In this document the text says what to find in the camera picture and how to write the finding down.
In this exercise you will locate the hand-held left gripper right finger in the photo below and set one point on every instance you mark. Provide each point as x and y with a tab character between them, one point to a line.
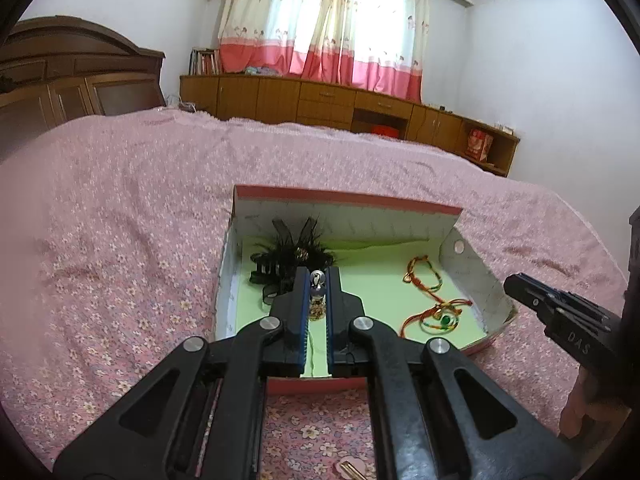
340	330

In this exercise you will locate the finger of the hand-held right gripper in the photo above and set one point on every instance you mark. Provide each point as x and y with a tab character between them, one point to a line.
575	302
527	295

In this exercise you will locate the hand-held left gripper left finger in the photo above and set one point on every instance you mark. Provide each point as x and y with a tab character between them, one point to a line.
292	330

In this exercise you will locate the gold pearl brooch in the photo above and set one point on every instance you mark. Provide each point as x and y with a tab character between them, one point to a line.
316	305

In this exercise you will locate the red cardboard box green lining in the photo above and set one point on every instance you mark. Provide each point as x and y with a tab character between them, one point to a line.
380	280

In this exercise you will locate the black feather hair accessory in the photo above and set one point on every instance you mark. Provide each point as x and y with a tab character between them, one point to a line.
285	260

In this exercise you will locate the green gem earring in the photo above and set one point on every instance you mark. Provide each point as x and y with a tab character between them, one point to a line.
443	318

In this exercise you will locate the person's right hand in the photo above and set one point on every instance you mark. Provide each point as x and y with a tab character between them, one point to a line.
585	410

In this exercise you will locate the pink flower hair clip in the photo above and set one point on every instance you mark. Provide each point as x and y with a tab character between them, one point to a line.
352	470

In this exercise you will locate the red gift bag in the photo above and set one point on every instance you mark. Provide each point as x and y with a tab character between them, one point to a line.
479	146

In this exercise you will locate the red cloth under desk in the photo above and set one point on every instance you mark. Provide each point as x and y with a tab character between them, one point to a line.
386	131

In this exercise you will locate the long wooden cabinet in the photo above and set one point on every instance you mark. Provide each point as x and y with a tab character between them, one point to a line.
310	102

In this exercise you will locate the blue cloth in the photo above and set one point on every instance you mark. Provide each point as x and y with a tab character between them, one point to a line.
260	71

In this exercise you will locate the row of books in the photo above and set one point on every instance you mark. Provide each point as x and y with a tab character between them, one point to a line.
205	62

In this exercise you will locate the cream and pink curtains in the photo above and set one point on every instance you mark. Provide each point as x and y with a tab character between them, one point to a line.
325	20

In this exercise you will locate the dark wooden headboard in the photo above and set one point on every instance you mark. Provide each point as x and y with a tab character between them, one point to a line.
75	80

